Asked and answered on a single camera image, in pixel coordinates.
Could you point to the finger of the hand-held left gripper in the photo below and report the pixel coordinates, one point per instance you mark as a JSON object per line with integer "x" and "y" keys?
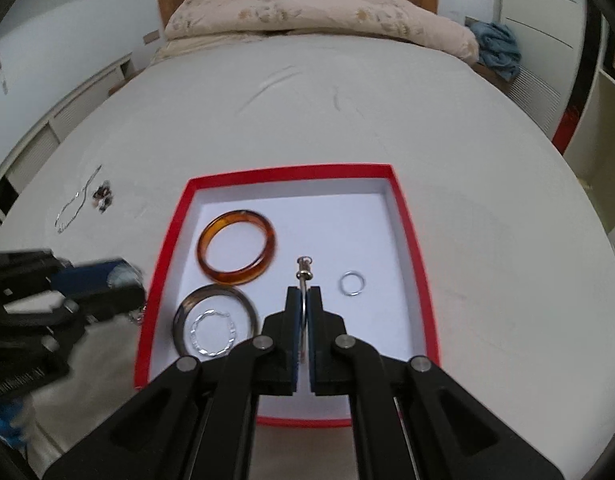
{"x": 97, "y": 274}
{"x": 112, "y": 305}

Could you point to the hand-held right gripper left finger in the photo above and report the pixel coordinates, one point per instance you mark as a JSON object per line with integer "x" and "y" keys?
{"x": 297, "y": 360}

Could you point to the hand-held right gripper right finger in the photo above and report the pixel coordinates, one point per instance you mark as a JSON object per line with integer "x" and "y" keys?
{"x": 312, "y": 360}

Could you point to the thin silver bangle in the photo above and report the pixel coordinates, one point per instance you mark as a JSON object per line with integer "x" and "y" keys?
{"x": 304, "y": 272}

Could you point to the dark grey bangle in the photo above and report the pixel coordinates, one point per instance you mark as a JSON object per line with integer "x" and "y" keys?
{"x": 215, "y": 289}

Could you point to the red cardboard box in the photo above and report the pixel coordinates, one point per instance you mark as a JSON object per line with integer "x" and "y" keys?
{"x": 337, "y": 220}

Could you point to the amber bangle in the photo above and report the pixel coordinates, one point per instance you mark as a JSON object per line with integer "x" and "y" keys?
{"x": 236, "y": 219}

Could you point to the white louvered cabinet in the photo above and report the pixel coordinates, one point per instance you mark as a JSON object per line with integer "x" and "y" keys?
{"x": 52, "y": 135}

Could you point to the bed with white sheet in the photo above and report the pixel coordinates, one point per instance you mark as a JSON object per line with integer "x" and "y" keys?
{"x": 337, "y": 120}

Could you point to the beige pillow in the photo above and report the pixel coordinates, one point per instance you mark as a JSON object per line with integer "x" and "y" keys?
{"x": 202, "y": 49}

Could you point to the beige floral duvet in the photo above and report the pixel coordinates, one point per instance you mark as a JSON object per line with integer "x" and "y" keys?
{"x": 312, "y": 10}

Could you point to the red glossy object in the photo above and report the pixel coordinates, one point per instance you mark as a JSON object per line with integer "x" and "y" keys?
{"x": 567, "y": 127}

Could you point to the blue cloth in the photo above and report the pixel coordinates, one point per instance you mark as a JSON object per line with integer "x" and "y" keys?
{"x": 497, "y": 50}

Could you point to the white wardrobe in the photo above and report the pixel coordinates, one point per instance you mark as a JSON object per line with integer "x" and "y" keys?
{"x": 537, "y": 10}

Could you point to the wall switch panel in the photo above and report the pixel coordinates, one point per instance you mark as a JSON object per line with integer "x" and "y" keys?
{"x": 150, "y": 38}

